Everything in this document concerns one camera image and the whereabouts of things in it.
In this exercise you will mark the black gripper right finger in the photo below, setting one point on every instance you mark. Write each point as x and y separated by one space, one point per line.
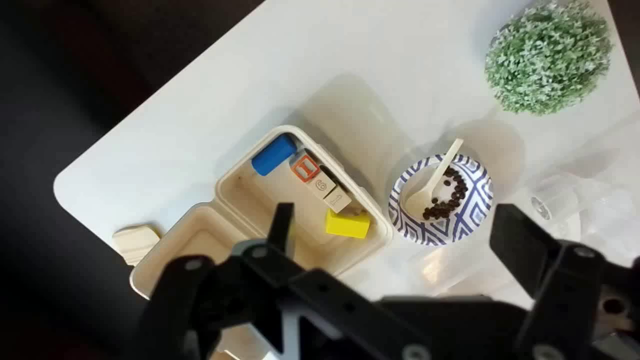
560 281

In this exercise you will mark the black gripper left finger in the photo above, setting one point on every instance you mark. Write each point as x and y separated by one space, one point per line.
200 292

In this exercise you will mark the cream plastic spoon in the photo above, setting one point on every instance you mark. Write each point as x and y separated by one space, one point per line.
433 183

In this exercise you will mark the beige clamshell takeaway pack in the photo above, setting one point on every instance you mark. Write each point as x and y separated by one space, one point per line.
247 200

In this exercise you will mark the blue patterned paper bowl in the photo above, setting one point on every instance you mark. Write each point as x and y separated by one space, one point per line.
475 200

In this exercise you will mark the pile of dark beans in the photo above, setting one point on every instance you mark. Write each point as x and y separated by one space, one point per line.
451 197

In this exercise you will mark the clear plastic cup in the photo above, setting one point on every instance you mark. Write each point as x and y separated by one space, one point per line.
556 200

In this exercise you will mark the rounded wooden block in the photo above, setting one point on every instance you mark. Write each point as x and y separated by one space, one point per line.
136 241

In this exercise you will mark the blue block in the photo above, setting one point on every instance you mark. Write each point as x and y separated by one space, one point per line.
272 154

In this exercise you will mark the yellow block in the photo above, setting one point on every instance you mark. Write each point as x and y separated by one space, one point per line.
347 224

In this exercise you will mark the red framed wooden block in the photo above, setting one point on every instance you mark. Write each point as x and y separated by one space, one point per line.
306 166

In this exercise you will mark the small green potted plant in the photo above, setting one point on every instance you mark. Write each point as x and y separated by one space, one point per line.
549 56

